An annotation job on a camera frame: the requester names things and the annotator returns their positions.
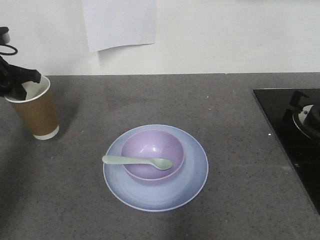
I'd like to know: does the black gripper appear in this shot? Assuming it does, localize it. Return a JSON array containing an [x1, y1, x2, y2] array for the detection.
[[0, 57, 41, 100]]

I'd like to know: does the brown paper cup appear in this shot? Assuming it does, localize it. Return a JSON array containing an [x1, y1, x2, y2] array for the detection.
[[4, 75, 60, 140]]

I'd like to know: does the purple bowl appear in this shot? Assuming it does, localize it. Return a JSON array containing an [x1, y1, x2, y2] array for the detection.
[[120, 129, 186, 185]]

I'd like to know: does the white plastic spoon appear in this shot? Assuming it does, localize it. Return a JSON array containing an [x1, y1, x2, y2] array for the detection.
[[102, 155, 173, 171]]

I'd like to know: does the light blue plate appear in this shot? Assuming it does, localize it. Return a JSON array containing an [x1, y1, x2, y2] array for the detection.
[[102, 124, 209, 212]]

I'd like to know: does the white paper sheet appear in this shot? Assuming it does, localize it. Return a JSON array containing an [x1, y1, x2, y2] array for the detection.
[[82, 0, 157, 52]]

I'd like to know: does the black gas stove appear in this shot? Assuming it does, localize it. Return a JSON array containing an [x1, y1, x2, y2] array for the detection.
[[253, 88, 320, 212]]

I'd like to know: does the black looped cable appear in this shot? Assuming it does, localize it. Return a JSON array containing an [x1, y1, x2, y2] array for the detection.
[[0, 44, 19, 56]]

